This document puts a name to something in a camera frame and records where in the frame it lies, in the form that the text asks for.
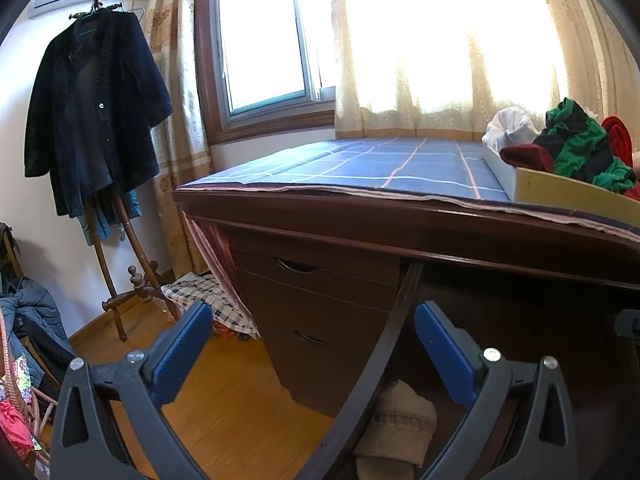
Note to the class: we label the checkered cloth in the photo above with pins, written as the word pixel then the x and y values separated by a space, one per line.
pixel 215 300

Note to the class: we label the blue plaid cloth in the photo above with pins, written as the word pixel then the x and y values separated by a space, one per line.
pixel 350 165

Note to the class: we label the shallow cardboard tray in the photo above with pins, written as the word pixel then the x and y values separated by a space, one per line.
pixel 575 197

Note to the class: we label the green and black underwear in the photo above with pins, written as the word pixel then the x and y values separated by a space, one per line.
pixel 575 150

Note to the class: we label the beige ribbed knit garment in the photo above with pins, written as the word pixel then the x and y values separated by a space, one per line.
pixel 395 425

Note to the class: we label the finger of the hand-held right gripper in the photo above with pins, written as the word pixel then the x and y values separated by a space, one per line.
pixel 629 325

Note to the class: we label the small side drawer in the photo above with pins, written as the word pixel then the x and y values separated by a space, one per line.
pixel 345 277

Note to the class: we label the colourful patterned cloth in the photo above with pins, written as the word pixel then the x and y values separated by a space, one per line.
pixel 25 375

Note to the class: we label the dark navy coat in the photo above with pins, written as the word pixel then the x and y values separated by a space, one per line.
pixel 95 110

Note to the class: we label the red cloth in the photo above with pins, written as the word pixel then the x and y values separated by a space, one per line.
pixel 15 427

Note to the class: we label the dark wooden desk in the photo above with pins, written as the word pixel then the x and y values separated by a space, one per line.
pixel 350 220

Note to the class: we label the large side drawer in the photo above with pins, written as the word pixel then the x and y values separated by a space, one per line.
pixel 340 360

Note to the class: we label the wooden coat rack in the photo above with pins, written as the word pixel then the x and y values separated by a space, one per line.
pixel 102 260

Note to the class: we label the teal garment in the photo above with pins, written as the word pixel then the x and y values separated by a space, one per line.
pixel 132 205

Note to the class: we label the bright red underwear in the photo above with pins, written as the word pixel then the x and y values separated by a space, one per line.
pixel 620 132

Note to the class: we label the dark red underwear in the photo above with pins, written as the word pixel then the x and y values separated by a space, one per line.
pixel 525 156

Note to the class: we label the pink striped cloth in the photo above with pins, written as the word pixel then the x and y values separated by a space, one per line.
pixel 210 250

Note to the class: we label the beige lace curtain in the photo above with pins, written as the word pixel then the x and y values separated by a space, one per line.
pixel 450 50

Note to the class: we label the white dotted underwear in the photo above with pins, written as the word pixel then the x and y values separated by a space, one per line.
pixel 507 127

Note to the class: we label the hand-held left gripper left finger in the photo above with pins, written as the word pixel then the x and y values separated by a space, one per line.
pixel 182 355

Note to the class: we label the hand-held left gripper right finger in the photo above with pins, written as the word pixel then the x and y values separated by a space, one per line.
pixel 445 355

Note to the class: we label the tan patterned curtain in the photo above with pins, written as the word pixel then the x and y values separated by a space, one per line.
pixel 175 110

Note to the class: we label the wood-framed window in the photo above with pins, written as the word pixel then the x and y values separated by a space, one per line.
pixel 260 35

